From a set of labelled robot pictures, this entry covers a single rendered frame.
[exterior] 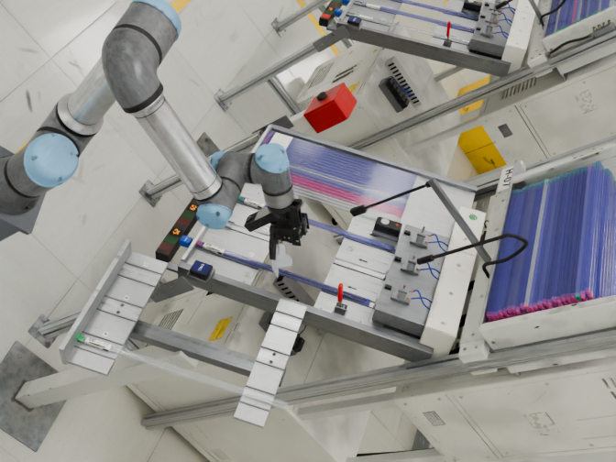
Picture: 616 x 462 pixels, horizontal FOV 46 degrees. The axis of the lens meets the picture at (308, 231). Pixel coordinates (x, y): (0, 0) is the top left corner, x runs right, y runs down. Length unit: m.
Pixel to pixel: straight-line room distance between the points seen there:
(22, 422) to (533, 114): 2.20
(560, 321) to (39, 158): 1.23
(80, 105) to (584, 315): 1.23
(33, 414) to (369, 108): 1.82
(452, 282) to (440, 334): 0.17
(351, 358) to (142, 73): 1.45
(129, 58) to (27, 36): 1.48
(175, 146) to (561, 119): 1.91
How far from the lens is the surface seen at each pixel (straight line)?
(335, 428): 2.49
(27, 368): 2.51
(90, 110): 1.79
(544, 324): 1.72
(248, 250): 2.04
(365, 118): 3.27
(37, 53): 2.93
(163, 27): 1.57
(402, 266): 1.98
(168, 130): 1.55
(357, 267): 2.04
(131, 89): 1.50
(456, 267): 2.01
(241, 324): 2.24
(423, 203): 2.28
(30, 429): 2.49
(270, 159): 1.69
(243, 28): 3.81
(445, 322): 1.88
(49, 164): 1.79
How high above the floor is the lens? 2.20
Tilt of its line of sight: 38 degrees down
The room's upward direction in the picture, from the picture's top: 70 degrees clockwise
